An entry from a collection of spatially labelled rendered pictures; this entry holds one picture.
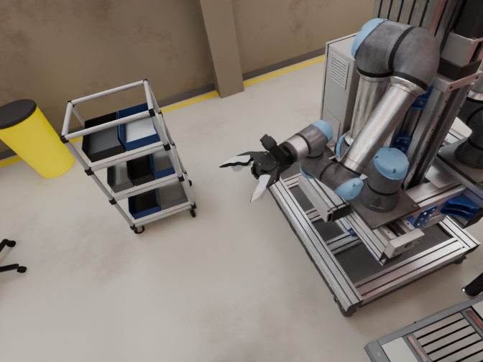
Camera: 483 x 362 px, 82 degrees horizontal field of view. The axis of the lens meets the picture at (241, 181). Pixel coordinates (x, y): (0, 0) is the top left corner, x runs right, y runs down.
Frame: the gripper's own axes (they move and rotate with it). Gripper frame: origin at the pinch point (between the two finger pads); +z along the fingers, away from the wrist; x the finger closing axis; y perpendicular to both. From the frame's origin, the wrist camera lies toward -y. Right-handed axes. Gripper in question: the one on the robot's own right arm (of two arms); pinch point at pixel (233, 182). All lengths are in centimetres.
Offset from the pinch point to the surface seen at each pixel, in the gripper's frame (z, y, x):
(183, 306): 38, 128, 20
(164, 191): 8, 119, 101
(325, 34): -266, 126, 195
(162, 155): -3, 89, 107
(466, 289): -49, 39, -59
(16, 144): 91, 107, 217
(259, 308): 0, 123, -10
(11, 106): 78, 91, 247
